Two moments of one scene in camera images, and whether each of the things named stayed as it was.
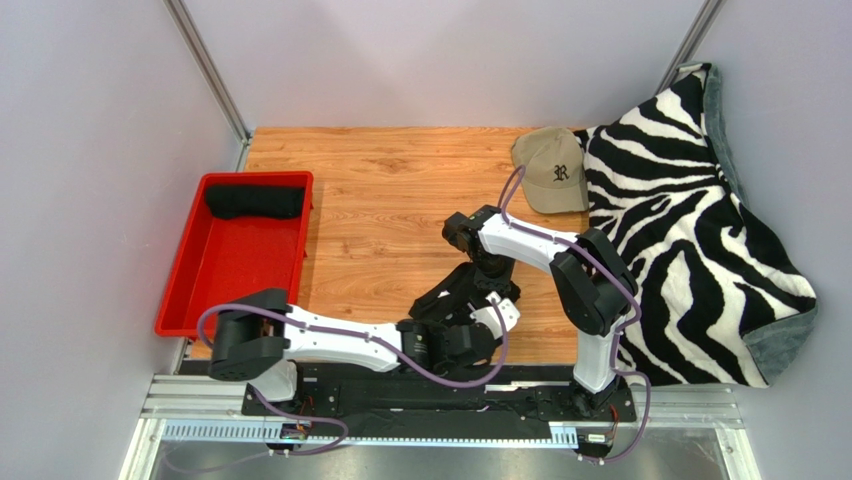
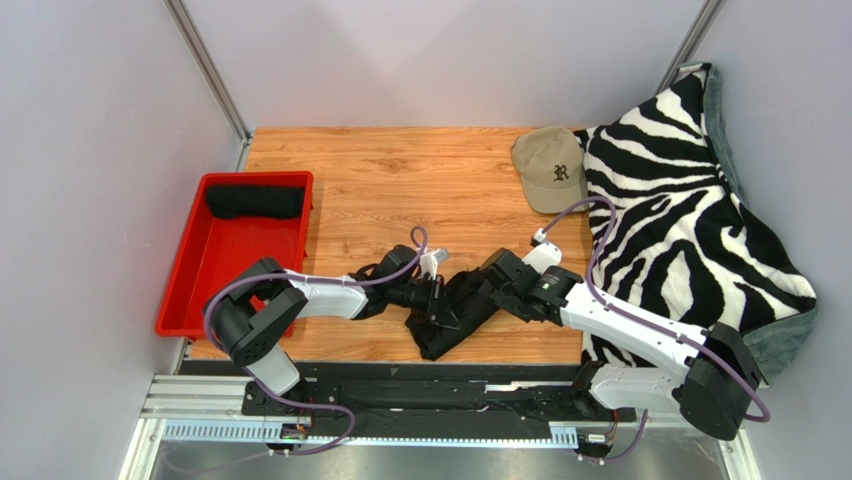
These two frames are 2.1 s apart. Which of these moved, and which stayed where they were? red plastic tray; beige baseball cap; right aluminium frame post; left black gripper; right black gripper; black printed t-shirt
Moved: right black gripper; left black gripper
Stayed: right aluminium frame post; black printed t-shirt; beige baseball cap; red plastic tray
